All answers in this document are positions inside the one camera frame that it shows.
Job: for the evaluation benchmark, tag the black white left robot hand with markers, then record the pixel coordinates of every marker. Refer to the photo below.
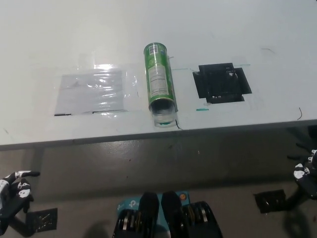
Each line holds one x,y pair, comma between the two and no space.
11,196

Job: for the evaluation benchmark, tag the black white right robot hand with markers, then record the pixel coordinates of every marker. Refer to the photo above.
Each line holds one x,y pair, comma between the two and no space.
308,178

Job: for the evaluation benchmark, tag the green chips can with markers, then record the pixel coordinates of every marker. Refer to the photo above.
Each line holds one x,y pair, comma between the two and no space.
158,79

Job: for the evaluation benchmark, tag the black floor tape patch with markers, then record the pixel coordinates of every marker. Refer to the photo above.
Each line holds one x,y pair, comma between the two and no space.
270,200
42,220

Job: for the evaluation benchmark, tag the green tape strip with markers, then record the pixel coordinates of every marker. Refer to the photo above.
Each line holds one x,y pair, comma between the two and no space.
202,109

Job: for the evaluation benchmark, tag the black tape square patch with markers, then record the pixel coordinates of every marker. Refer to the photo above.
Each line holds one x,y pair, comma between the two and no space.
220,81

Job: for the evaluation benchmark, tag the clear plastic film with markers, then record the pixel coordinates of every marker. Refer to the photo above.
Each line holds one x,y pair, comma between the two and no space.
130,81

